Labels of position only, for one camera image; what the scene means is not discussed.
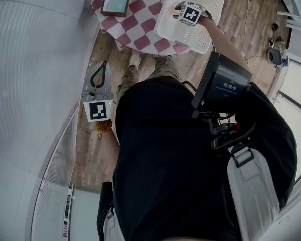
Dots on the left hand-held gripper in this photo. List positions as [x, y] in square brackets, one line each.
[97, 110]

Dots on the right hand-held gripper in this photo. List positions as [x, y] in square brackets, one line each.
[190, 12]

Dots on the white plastic basket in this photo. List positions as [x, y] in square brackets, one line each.
[190, 39]

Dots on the person's right forearm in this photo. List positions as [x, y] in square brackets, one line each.
[223, 41]

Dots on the person's left forearm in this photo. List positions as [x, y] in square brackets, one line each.
[111, 149]

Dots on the round checkered table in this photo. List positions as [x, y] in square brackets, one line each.
[140, 24]

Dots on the person's light shoe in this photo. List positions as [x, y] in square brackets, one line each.
[135, 59]

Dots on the person's khaki trousers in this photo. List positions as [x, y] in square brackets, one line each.
[165, 69]

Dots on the dark framed picture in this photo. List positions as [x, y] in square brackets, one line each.
[114, 14]

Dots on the white slatted blinds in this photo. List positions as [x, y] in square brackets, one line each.
[27, 84]

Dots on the black chest-mounted screen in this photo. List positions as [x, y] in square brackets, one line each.
[225, 84]

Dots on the small black floor object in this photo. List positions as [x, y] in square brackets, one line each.
[275, 26]

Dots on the person's black shirt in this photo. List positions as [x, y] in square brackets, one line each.
[165, 159]

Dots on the grey round floor device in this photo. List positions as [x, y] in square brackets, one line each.
[274, 56]

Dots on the small white table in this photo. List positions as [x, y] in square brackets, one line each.
[291, 14]

